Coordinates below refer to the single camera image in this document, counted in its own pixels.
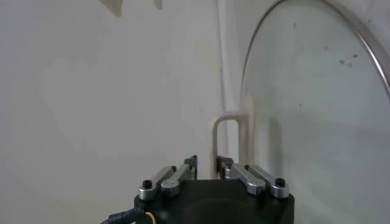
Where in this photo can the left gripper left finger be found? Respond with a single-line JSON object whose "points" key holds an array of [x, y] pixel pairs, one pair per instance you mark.
{"points": [[170, 182]]}

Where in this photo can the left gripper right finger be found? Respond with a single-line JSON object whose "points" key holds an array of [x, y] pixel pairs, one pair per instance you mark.
{"points": [[256, 182]]}

